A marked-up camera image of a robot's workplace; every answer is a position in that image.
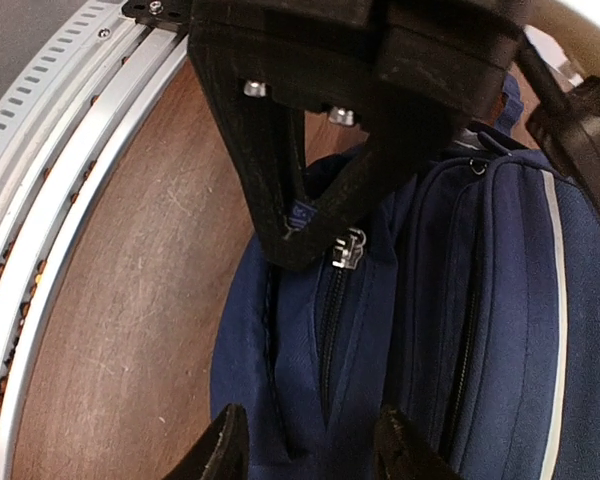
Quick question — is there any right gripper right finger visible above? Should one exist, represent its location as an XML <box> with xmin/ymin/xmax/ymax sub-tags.
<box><xmin>373</xmin><ymin>405</ymin><xmax>460</xmax><ymax>480</ymax></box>

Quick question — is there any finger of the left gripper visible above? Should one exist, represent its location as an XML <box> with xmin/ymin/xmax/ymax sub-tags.
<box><xmin>188</xmin><ymin>34</ymin><xmax>310</xmax><ymax>265</ymax></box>

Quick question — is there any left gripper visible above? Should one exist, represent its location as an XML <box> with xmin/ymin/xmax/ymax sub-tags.
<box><xmin>190</xmin><ymin>1</ymin><xmax>525</xmax><ymax>271</ymax></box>

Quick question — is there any front aluminium rail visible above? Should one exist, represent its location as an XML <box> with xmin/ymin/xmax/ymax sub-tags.
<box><xmin>0</xmin><ymin>1</ymin><xmax>187</xmax><ymax>479</ymax></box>

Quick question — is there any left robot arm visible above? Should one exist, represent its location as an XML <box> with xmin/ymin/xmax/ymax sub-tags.
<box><xmin>188</xmin><ymin>1</ymin><xmax>600</xmax><ymax>270</ymax></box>

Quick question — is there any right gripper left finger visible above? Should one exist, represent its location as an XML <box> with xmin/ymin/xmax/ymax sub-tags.
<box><xmin>164</xmin><ymin>404</ymin><xmax>250</xmax><ymax>480</ymax></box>

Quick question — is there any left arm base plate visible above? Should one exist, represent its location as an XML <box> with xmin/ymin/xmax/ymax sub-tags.
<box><xmin>121</xmin><ymin>0</ymin><xmax>192</xmax><ymax>33</ymax></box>

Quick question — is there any navy blue student backpack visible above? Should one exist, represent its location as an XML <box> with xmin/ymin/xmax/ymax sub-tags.
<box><xmin>210</xmin><ymin>77</ymin><xmax>600</xmax><ymax>479</ymax></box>

